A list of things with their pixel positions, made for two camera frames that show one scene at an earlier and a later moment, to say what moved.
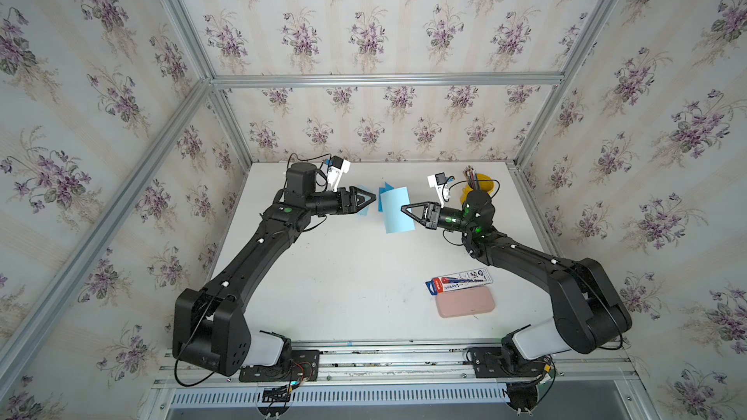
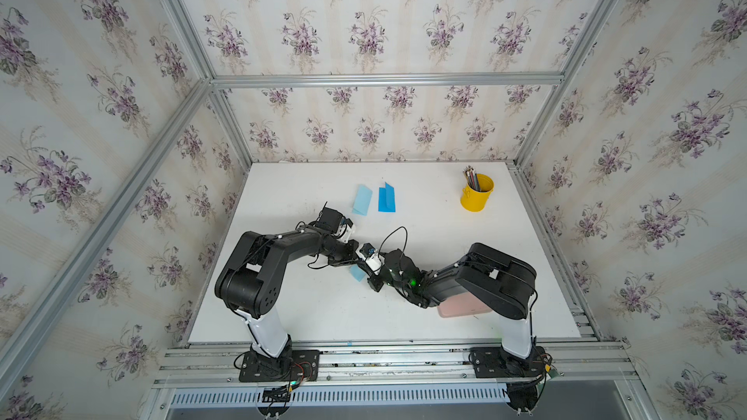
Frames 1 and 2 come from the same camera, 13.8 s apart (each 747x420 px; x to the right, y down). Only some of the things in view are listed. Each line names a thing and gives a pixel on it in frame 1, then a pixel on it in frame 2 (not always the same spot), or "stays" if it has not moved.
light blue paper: x=366 y=209 stays
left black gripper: x=349 y=200 → x=349 y=256
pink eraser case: x=465 y=300 stays
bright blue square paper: x=382 y=190 stays
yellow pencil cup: x=484 y=183 stays
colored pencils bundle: x=472 y=178 stays
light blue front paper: x=397 y=220 → x=357 y=273
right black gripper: x=432 y=214 → x=372 y=283
